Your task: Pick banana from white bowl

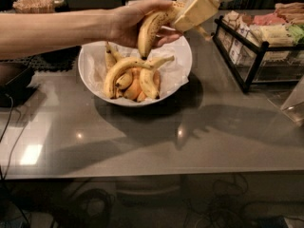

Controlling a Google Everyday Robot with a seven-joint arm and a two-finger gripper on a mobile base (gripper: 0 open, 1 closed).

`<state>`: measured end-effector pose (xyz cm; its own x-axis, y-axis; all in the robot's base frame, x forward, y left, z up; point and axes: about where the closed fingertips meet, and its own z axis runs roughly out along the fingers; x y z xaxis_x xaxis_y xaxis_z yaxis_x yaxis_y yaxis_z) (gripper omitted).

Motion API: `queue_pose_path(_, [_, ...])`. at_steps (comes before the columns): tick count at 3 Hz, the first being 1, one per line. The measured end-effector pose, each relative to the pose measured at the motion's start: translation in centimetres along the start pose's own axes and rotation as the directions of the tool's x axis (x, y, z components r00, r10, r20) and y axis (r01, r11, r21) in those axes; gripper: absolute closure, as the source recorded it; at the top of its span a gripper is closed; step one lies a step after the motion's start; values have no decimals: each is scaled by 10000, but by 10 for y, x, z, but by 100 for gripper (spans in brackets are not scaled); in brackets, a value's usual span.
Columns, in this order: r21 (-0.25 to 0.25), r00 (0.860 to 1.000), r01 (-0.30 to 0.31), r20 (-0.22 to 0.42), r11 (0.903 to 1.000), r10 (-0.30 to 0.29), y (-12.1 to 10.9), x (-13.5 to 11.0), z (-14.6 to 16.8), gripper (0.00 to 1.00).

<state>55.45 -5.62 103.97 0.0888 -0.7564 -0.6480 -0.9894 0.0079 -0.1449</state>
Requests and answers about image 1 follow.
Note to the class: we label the back left yellow banana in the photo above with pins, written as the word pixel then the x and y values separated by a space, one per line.
pixel 112 56

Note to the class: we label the clear acrylic stand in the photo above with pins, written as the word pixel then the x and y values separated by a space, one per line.
pixel 291 102

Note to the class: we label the orange fruit in bowl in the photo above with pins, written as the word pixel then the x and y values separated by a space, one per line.
pixel 134 91

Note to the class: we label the small short yellow banana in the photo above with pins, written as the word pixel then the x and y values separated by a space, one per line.
pixel 125 80

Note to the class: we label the pink sachets in rack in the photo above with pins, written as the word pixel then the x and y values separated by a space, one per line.
pixel 268 19

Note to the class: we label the yellow wrapped packet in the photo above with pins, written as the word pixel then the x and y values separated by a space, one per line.
pixel 193 13

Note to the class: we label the spotted yellow banana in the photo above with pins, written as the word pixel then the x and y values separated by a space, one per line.
pixel 152 23

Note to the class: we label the long curved yellow banana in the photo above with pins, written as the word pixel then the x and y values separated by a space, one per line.
pixel 117 70

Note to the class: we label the green sachets in rack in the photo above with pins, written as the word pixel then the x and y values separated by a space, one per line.
pixel 297 32

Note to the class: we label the bare human hand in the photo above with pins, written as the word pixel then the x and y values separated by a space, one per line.
pixel 124 22

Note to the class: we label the dark device at left edge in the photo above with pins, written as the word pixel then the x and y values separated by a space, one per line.
pixel 14 84

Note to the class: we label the black wire condiment rack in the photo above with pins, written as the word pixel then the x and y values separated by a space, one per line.
pixel 257 63

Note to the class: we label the bare human forearm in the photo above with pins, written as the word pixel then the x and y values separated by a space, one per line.
pixel 22 35

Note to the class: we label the white round bowl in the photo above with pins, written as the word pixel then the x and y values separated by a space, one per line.
pixel 119 76

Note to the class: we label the right yellow banana in bowl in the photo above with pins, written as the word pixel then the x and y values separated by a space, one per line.
pixel 149 88

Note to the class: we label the dark woven placemat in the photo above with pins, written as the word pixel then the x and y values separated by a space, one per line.
pixel 59 60

